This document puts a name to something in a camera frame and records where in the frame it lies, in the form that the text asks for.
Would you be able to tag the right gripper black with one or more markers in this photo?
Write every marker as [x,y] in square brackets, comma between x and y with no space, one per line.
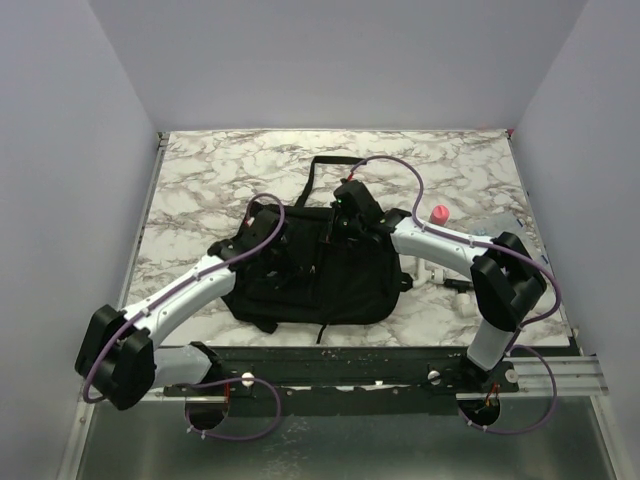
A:
[339,238]

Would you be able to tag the black student backpack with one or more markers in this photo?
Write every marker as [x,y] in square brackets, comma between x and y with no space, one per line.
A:
[304,279]

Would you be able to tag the pink cap glue bottle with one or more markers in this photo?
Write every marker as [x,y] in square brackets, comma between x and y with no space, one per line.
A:
[439,215]

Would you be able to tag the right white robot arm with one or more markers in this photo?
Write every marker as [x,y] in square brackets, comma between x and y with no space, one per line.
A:
[506,283]

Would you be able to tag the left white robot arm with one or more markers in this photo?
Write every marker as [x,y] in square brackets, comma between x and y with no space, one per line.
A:
[116,356]

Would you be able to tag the white correction pen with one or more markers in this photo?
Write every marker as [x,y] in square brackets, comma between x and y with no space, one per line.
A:
[421,276]

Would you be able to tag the white plastic tube piece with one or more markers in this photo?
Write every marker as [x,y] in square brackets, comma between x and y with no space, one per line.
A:
[462,301]

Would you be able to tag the clear plastic pencil case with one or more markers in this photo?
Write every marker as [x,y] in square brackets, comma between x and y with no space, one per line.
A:
[507,222]

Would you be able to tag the aluminium table edge rail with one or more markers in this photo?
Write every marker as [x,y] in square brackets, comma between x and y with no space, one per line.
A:
[163,140]

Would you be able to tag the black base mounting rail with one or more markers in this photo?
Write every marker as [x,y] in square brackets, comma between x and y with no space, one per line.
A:
[340,381]

